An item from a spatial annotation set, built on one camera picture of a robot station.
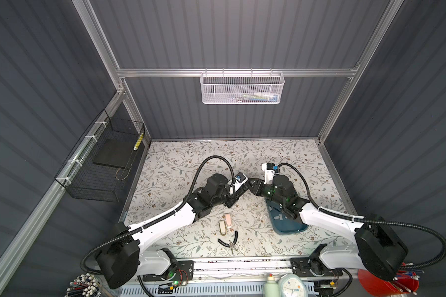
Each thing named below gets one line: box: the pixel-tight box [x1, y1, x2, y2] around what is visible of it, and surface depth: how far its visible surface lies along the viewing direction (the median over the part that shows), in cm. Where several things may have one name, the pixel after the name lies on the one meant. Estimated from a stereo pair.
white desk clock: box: [278, 273, 309, 297], surface depth 69 cm
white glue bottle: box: [263, 273, 279, 297], surface depth 65 cm
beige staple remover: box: [218, 219, 227, 236], surface depth 84 cm
